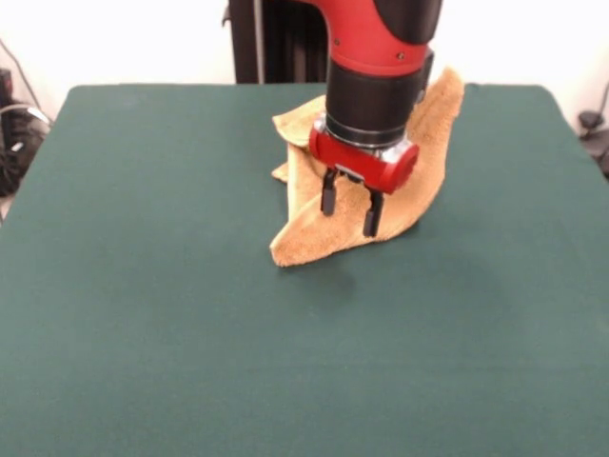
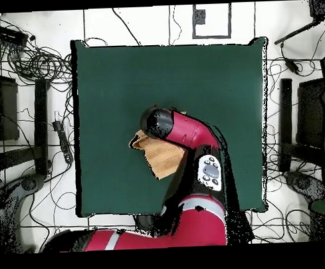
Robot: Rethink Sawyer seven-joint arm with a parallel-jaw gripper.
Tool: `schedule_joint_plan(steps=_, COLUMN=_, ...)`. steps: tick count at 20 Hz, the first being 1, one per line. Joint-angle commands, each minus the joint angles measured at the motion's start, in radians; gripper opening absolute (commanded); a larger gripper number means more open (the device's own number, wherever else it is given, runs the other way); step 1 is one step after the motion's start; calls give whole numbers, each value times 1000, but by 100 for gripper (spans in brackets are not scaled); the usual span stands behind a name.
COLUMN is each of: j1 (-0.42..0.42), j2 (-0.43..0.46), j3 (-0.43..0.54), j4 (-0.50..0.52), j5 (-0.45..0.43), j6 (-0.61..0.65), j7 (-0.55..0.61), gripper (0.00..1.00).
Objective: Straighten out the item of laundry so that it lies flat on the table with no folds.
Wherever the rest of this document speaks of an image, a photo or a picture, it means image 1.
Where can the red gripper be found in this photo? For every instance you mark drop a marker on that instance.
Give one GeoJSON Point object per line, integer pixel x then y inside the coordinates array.
{"type": "Point", "coordinates": [361, 162]}

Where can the tan terry towel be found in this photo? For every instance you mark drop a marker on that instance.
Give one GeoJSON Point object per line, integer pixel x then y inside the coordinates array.
{"type": "Point", "coordinates": [304, 238]}

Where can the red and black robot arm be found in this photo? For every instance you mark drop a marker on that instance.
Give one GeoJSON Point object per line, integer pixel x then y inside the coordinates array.
{"type": "Point", "coordinates": [376, 71]}

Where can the dark green table cloth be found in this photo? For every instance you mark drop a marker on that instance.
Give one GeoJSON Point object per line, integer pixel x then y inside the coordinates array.
{"type": "Point", "coordinates": [190, 309]}

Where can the dark round stand base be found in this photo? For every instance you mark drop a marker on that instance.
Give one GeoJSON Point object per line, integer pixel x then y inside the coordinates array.
{"type": "Point", "coordinates": [592, 121]}
{"type": "Point", "coordinates": [19, 143]}

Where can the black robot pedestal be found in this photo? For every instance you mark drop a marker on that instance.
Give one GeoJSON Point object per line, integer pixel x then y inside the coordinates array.
{"type": "Point", "coordinates": [271, 43]}

